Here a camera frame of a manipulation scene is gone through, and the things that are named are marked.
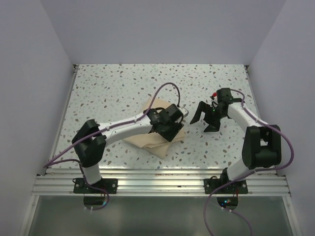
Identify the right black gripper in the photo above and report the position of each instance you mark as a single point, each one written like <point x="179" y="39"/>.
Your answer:
<point x="202" y="107"/>

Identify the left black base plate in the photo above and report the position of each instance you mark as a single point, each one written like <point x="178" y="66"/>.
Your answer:
<point x="109" y="185"/>

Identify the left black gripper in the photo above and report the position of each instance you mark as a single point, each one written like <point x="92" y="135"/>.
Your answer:
<point x="170" y="135"/>

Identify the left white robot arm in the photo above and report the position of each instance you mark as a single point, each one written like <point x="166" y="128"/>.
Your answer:
<point x="92" y="138"/>

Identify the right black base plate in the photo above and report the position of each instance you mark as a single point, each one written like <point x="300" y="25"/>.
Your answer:
<point x="211" y="184"/>

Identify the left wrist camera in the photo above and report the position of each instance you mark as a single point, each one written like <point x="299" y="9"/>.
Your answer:
<point x="184" y="111"/>

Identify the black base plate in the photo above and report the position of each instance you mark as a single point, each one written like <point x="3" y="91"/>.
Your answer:
<point x="109" y="185"/>
<point x="211" y="184"/>

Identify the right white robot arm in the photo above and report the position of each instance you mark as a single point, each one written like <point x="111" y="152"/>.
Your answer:
<point x="262" y="142"/>

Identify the beige cloth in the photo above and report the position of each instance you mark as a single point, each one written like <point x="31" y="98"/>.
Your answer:
<point x="153" y="142"/>

